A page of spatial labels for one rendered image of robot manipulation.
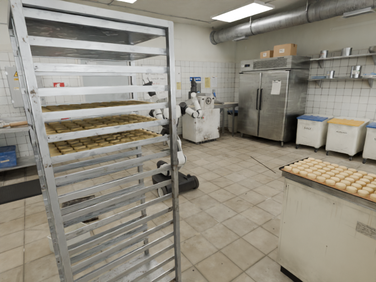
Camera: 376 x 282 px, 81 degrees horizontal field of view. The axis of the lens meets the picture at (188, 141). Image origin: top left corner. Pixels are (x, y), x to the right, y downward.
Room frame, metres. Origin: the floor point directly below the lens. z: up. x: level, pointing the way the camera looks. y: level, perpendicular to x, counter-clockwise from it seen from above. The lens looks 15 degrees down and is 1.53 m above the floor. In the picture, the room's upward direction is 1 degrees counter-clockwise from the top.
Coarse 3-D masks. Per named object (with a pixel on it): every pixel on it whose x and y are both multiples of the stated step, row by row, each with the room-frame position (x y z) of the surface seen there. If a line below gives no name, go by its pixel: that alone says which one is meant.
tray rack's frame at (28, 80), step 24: (24, 0) 0.82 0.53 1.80; (48, 0) 0.87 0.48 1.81; (24, 24) 0.82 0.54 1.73; (144, 24) 1.12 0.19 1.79; (24, 48) 0.81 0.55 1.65; (24, 72) 0.80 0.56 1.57; (24, 96) 1.16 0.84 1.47; (48, 168) 0.81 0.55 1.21; (48, 192) 0.80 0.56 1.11; (144, 264) 1.43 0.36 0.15
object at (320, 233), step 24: (288, 192) 1.46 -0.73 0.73; (312, 192) 1.32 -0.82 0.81; (288, 216) 1.45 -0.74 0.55; (312, 216) 1.30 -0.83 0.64; (336, 216) 1.19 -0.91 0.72; (360, 216) 1.09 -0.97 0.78; (288, 240) 1.43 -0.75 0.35; (312, 240) 1.29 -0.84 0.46; (336, 240) 1.17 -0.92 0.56; (360, 240) 1.07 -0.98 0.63; (288, 264) 1.41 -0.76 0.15; (312, 264) 1.27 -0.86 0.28; (336, 264) 1.15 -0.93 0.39; (360, 264) 1.05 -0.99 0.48
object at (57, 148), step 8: (96, 136) 1.23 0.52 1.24; (104, 136) 1.22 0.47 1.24; (112, 136) 1.24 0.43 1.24; (120, 136) 1.21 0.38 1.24; (128, 136) 1.22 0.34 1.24; (136, 136) 1.20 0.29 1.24; (144, 136) 1.21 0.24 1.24; (152, 136) 1.20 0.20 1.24; (160, 136) 1.20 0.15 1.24; (48, 144) 1.06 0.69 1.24; (56, 144) 1.06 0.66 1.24; (64, 144) 1.05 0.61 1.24; (72, 144) 1.05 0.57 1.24; (80, 144) 1.06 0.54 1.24; (88, 144) 1.04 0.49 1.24; (96, 144) 1.05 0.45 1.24; (104, 144) 1.04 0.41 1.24; (112, 144) 1.04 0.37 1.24; (56, 152) 0.94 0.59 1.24; (64, 152) 0.92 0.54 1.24; (72, 152) 0.92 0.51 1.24
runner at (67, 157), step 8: (168, 136) 1.20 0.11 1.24; (120, 144) 1.03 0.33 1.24; (128, 144) 1.05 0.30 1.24; (136, 144) 1.08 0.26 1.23; (144, 144) 1.11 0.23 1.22; (80, 152) 0.91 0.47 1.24; (88, 152) 0.93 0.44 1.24; (96, 152) 0.95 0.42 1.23; (104, 152) 0.98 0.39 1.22; (56, 160) 0.85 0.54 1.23; (64, 160) 0.87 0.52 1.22
